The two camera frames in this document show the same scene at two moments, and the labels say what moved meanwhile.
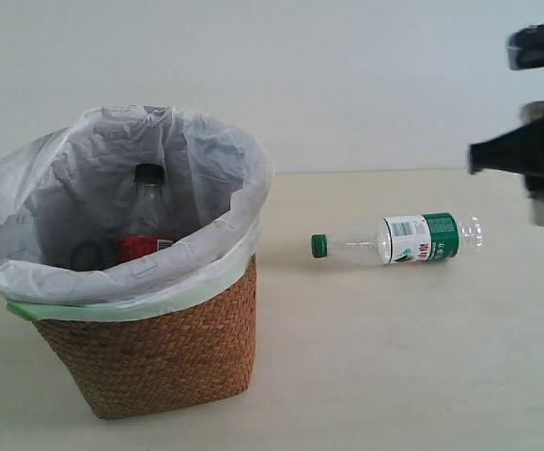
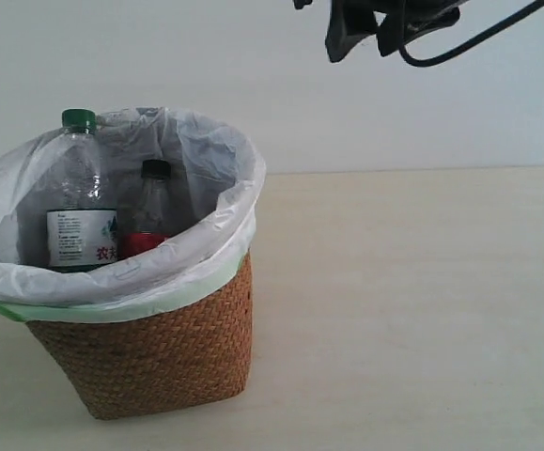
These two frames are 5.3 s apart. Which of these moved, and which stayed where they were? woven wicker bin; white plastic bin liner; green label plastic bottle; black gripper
Moved: green label plastic bottle; black gripper
Stayed: white plastic bin liner; woven wicker bin
